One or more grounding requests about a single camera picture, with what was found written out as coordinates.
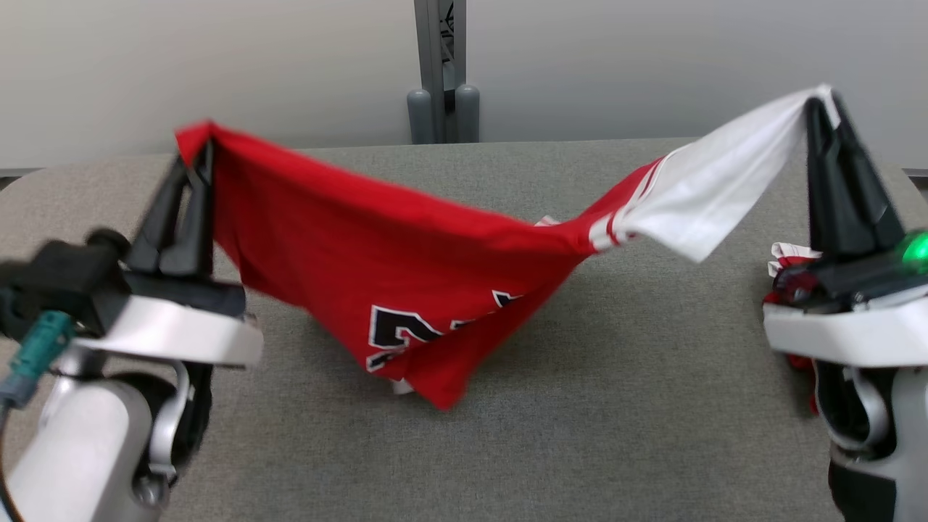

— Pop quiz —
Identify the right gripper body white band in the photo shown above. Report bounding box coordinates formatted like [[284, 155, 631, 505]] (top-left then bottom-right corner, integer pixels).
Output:
[[761, 250, 928, 368]]

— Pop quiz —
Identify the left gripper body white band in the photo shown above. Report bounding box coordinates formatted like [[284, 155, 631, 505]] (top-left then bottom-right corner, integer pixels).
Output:
[[72, 270, 264, 368]]

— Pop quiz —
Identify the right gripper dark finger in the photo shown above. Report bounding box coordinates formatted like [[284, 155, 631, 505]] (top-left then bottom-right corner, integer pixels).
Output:
[[830, 93, 908, 256], [805, 96, 856, 256]]

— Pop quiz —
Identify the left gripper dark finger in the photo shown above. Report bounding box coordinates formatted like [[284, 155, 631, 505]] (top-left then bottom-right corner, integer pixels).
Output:
[[161, 141, 216, 280], [127, 156, 191, 274]]

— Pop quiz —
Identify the red Bulls jersey white trim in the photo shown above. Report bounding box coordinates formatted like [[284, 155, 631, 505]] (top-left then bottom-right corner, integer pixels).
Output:
[[175, 83, 843, 412]]

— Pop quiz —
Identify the red shorts white side stripe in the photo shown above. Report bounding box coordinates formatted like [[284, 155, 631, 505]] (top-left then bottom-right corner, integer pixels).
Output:
[[761, 241, 827, 415]]

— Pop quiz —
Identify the grey metal post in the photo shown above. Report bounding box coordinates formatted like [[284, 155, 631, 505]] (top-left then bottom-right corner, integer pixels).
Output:
[[406, 0, 481, 144]]

